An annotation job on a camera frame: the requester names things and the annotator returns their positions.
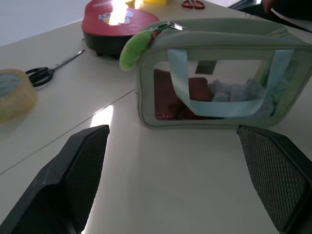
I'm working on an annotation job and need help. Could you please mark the green plush zipper charm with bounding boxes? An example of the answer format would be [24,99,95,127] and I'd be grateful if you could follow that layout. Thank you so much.
[119,29,154,72]

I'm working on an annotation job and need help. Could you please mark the red-handled scissors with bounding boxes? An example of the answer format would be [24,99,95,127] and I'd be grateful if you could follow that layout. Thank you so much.
[181,0,205,10]

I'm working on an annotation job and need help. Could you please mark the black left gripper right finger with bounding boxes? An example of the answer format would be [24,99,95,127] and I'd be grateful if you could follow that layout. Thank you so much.
[236,125,312,234]

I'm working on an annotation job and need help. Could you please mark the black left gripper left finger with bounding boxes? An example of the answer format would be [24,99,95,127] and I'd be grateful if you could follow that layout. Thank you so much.
[0,124,110,234]

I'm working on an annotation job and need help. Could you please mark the black-handled scissors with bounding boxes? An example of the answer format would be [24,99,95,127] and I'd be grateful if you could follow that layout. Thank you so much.
[25,49,86,88]

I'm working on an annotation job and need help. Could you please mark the red heart-shaped box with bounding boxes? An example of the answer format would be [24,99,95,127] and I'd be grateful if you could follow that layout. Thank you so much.
[81,0,160,59]

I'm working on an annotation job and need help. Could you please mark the clear adhesive tape roll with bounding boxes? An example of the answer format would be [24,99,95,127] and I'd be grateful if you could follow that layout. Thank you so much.
[0,69,39,122]

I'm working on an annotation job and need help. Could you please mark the yellow object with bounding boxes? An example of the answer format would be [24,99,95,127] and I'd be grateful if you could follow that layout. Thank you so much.
[124,0,169,6]

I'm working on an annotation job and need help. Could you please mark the dark object with white edge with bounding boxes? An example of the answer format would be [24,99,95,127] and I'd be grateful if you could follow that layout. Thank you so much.
[229,0,312,34]

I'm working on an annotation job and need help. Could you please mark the pale green transparent pouch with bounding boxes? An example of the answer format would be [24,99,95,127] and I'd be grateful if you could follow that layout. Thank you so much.
[135,18,312,130]

